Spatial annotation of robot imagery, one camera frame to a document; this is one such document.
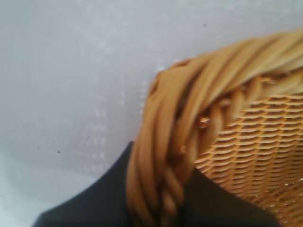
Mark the woven wicker basket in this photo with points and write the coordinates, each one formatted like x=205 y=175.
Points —
x=213 y=71

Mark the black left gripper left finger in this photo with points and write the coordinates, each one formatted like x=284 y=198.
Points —
x=99 y=203

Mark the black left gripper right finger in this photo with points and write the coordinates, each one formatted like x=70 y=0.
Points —
x=220 y=208

